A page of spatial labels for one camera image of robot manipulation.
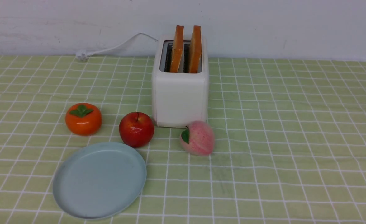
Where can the red apple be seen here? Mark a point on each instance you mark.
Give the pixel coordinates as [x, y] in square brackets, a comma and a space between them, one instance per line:
[136, 129]

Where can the pink peach with leaf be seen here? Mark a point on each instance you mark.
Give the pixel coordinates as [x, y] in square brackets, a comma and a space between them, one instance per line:
[198, 138]

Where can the white two-slot toaster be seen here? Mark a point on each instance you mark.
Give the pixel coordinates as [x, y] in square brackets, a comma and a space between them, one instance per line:
[178, 99]

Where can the toast slice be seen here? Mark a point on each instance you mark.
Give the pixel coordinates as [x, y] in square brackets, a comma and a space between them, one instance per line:
[177, 49]
[195, 50]

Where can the light blue round plate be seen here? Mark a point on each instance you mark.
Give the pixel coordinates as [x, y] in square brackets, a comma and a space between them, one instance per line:
[99, 181]

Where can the orange persimmon with green leaf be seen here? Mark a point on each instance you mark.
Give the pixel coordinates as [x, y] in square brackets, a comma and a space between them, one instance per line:
[83, 119]

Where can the green checkered tablecloth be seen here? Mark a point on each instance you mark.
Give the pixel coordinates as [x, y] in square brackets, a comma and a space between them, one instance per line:
[290, 140]

